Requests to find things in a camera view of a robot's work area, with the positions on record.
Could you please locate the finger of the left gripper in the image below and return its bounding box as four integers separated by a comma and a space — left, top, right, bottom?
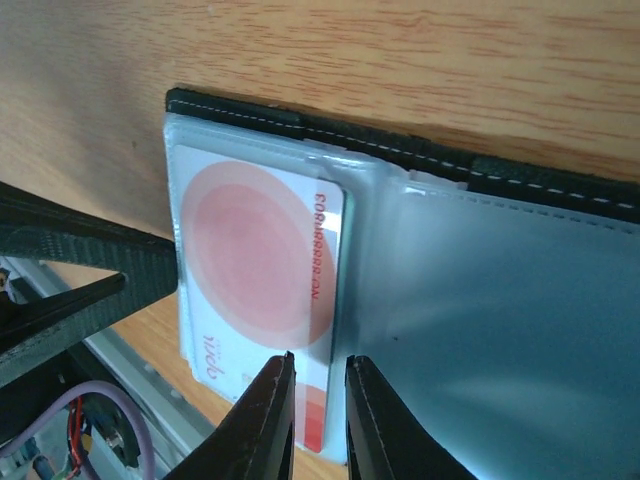
1, 183, 178, 385

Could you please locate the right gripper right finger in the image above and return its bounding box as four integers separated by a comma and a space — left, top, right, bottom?
345, 355, 474, 480

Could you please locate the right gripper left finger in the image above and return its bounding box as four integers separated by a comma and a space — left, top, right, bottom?
167, 352, 295, 480

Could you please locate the black card holder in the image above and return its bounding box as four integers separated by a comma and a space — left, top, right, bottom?
164, 88, 639, 479

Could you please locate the aluminium rail frame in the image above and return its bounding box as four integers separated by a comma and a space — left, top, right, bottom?
9, 257, 221, 480

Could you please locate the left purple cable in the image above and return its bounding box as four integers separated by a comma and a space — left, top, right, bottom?
0, 379, 157, 480

